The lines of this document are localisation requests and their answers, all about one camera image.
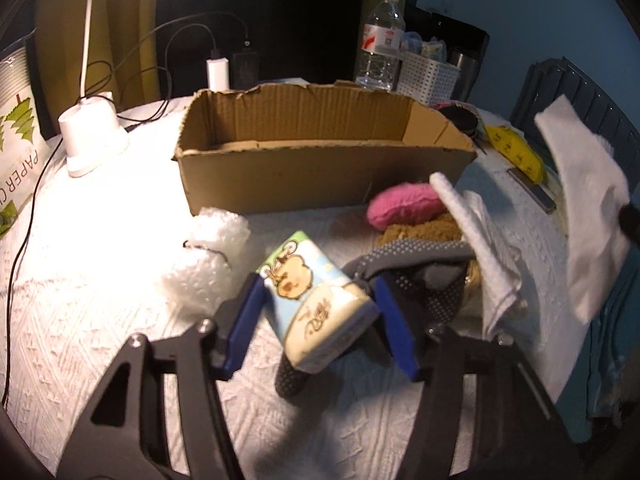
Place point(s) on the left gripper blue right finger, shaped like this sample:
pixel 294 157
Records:
pixel 399 325

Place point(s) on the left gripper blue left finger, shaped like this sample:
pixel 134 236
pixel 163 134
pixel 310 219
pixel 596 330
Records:
pixel 236 320

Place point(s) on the bubble wrap bundle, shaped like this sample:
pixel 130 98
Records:
pixel 209 265

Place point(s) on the grey dotted glove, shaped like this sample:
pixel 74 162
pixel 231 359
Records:
pixel 431 276

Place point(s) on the tissue pack with cartoon print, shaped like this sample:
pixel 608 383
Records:
pixel 315 309

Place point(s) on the brown fuzzy cloth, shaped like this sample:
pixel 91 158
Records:
pixel 441 229

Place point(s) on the pink fuzzy plush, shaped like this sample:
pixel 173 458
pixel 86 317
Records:
pixel 407 203

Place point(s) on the white cloth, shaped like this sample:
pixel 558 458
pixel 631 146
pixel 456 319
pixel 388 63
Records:
pixel 498 261

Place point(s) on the brown cardboard box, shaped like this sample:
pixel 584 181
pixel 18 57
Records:
pixel 282 147

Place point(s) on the dark slim phone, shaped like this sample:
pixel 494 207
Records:
pixel 534 191

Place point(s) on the yellow plastic package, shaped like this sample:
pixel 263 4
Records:
pixel 517 151

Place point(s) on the white desk lamp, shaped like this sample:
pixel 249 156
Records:
pixel 91 117

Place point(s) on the black round zip case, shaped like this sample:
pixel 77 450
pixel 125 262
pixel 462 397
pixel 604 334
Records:
pixel 464 120

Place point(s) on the white power adapter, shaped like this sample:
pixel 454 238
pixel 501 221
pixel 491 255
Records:
pixel 218 74

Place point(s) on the white plastic basket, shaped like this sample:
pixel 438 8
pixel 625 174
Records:
pixel 426 81

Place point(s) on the paper cup package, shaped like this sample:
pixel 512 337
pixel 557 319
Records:
pixel 23 150

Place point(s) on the yellow curtain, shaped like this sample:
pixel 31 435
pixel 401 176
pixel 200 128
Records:
pixel 119 38

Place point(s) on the steel cup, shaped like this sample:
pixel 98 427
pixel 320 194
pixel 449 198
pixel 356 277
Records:
pixel 469 69

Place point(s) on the dark radiator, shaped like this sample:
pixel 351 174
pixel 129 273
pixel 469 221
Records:
pixel 546 81

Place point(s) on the clear water bottle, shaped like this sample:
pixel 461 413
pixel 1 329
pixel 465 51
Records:
pixel 379 53

